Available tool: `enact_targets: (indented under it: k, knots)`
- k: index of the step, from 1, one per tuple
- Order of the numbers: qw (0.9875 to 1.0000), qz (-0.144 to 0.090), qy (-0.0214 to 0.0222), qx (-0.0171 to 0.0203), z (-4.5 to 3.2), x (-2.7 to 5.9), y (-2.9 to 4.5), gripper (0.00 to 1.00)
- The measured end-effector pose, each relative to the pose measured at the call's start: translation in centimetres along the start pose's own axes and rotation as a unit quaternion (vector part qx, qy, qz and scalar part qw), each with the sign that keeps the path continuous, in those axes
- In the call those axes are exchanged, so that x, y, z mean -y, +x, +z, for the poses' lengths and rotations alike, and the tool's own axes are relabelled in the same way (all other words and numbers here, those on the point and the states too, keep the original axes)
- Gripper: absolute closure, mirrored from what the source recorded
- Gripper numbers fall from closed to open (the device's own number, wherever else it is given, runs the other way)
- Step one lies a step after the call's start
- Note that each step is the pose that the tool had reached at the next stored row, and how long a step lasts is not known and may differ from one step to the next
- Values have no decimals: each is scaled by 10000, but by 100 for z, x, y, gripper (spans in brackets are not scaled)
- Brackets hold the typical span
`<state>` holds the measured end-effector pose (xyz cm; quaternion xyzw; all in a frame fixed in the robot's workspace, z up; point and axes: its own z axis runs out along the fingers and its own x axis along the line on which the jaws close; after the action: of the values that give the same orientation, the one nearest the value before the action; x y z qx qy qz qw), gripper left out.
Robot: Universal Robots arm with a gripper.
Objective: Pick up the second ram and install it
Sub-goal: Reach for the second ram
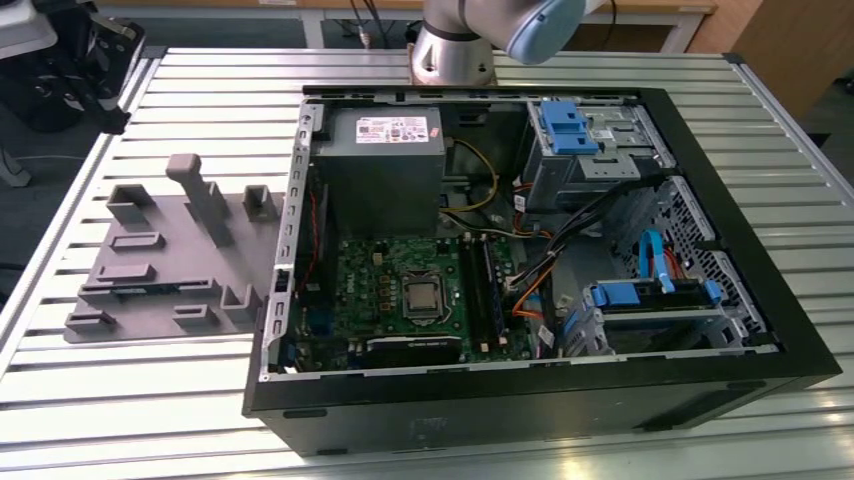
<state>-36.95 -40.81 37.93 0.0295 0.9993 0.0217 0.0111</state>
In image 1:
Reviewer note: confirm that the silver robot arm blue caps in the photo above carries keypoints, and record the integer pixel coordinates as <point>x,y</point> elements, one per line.
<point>447,55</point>

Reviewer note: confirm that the grey stand foot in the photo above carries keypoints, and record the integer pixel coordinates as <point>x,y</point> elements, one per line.
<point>16,175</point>

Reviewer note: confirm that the grey plastic parts rack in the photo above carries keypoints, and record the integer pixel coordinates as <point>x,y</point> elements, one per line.
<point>166,260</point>

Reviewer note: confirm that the grey power supply unit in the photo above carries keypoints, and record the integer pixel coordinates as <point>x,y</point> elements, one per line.
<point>373,190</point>

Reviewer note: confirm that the green motherboard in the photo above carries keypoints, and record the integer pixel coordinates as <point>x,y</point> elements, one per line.
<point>367,255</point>

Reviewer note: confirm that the black CPU socket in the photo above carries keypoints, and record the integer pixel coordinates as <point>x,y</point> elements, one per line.
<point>421,274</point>

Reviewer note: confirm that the silver CPU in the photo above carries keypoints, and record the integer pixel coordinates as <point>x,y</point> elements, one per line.
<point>421,296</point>

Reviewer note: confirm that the blue plastic drive carrier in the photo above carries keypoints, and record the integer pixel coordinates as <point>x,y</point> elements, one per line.
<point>567,135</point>

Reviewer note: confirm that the black graphics card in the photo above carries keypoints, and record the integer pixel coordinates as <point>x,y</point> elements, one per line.
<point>409,352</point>

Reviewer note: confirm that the grey metal drive cage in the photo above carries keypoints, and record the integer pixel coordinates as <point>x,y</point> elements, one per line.
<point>613,165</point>

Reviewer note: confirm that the wooden desk white legs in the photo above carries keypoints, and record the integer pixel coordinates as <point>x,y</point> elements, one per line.
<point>667,6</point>

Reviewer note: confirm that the black open PC case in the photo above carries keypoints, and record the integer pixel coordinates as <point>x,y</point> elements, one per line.
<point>467,415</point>

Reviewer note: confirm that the blue carrier with black disk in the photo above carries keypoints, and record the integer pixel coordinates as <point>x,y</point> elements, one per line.
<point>616,295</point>

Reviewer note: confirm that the wooden cabinet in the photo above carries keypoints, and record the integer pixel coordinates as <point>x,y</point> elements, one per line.
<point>787,50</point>

